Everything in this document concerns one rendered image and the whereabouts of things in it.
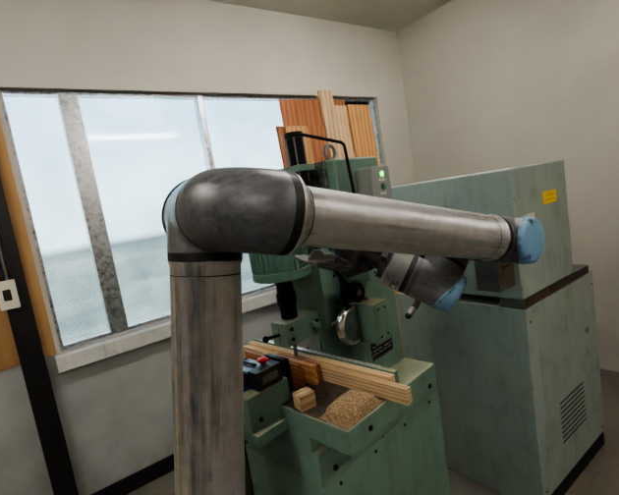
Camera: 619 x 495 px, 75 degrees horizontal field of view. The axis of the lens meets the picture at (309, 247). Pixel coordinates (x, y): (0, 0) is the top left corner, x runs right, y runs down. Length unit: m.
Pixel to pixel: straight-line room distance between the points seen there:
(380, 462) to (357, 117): 2.46
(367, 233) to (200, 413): 0.36
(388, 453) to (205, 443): 0.76
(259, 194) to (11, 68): 2.08
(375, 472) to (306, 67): 2.61
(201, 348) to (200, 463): 0.17
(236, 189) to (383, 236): 0.23
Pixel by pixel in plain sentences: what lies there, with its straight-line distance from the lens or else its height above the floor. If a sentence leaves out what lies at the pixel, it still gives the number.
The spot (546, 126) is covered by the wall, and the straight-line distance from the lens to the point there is 3.18.
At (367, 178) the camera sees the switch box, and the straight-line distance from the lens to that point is 1.27.
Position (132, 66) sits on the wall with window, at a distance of 2.59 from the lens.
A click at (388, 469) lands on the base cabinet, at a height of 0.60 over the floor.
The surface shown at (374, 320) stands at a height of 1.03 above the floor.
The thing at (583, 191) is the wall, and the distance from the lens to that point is 3.11.
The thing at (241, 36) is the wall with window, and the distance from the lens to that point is 2.94.
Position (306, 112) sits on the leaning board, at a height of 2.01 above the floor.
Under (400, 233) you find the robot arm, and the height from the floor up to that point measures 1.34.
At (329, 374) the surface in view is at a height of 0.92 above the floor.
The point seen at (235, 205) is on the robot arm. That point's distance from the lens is 0.50.
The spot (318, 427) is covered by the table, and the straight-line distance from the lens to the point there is 1.03.
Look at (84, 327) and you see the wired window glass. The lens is 2.47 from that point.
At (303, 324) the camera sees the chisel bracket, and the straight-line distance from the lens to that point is 1.22.
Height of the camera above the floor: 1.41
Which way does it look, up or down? 7 degrees down
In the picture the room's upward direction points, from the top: 9 degrees counter-clockwise
